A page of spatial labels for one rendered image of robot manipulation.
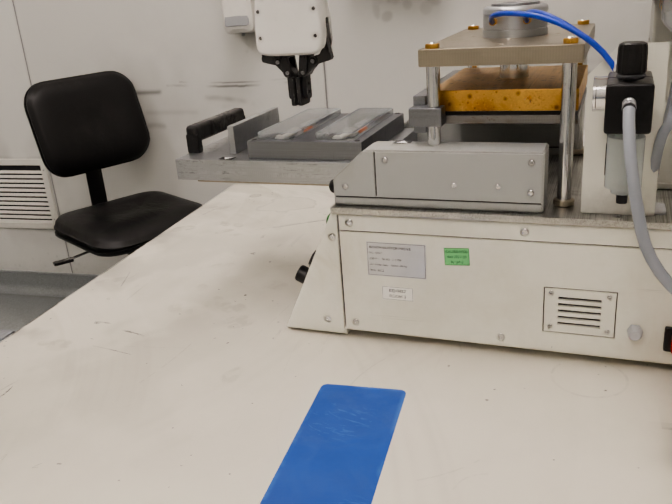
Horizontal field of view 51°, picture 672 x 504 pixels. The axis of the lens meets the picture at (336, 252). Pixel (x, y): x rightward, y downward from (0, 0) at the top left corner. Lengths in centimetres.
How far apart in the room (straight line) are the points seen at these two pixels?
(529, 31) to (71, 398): 70
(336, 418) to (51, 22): 239
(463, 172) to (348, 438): 32
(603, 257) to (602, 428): 19
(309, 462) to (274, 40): 57
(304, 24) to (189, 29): 169
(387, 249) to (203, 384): 27
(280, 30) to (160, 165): 187
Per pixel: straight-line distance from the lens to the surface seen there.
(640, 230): 64
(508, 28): 92
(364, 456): 73
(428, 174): 84
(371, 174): 86
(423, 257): 86
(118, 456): 79
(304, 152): 95
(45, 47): 301
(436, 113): 85
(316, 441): 76
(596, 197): 83
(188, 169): 103
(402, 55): 243
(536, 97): 86
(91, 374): 96
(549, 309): 86
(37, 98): 260
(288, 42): 102
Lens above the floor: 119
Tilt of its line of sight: 21 degrees down
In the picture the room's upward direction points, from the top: 4 degrees counter-clockwise
